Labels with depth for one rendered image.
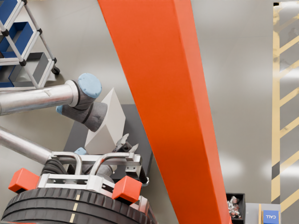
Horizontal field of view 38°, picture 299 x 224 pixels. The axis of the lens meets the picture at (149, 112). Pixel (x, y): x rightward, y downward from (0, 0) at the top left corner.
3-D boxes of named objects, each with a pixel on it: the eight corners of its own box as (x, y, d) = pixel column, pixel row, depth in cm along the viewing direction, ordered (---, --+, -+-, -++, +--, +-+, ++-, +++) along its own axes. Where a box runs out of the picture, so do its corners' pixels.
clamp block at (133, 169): (127, 178, 186) (124, 171, 182) (131, 160, 192) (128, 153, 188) (139, 178, 184) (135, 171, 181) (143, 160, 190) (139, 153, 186)
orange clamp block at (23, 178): (27, 199, 171) (7, 189, 167) (34, 182, 176) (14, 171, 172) (36, 194, 167) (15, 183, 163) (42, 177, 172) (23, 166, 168)
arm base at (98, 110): (96, 114, 281) (82, 107, 278) (109, 98, 268) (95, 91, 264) (90, 137, 269) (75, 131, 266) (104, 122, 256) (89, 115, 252)
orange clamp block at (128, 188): (110, 201, 160) (122, 193, 154) (115, 182, 165) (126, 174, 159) (126, 208, 163) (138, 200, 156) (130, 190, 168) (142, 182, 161)
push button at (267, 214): (263, 225, 205) (263, 223, 204) (263, 211, 210) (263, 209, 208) (278, 226, 204) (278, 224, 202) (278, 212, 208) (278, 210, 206)
